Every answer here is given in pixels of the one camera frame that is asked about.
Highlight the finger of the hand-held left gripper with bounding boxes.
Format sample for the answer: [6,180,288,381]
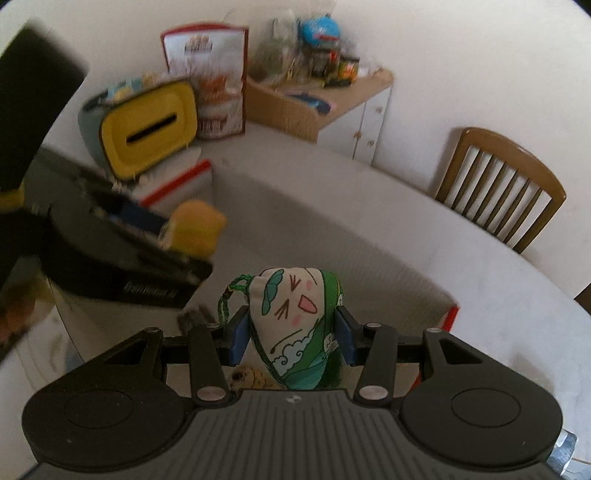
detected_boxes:
[69,161,175,241]
[152,244,215,283]

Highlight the clear plastic bag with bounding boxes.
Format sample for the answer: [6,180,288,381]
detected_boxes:
[252,9,302,86]

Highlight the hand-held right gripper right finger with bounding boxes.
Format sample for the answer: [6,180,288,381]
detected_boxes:
[334,306,491,409]

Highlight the brown patterned packet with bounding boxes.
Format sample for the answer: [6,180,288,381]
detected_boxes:
[217,267,346,391]

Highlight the dark glass jars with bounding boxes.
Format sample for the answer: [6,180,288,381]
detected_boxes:
[310,46,362,88]

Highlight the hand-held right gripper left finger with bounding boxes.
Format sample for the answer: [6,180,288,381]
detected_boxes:
[92,307,252,408]

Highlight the white side cabinet wooden top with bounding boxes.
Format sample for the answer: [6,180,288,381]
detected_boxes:
[318,69,396,167]

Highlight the red and white snack bag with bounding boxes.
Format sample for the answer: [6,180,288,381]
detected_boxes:
[161,23,250,140]

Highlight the flat blue object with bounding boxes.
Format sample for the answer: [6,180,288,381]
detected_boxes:
[286,90,333,114]

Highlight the brown cardboard tray box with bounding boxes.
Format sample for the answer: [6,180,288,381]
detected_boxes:
[245,74,334,142]

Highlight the white cardboard box red edges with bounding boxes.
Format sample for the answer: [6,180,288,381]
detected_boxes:
[55,159,461,398]

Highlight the blue toy helmet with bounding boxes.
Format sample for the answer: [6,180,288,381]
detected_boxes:
[299,14,345,49]

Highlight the yellow toy figure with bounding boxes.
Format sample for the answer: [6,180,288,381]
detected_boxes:
[159,199,228,257]

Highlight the beige spotted toy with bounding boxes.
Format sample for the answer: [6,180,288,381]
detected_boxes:
[230,366,273,391]

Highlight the tissue box with yellow lid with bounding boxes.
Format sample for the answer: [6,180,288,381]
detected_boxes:
[78,76,201,182]

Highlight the brown wooden chair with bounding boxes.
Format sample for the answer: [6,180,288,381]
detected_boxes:
[434,127,568,254]

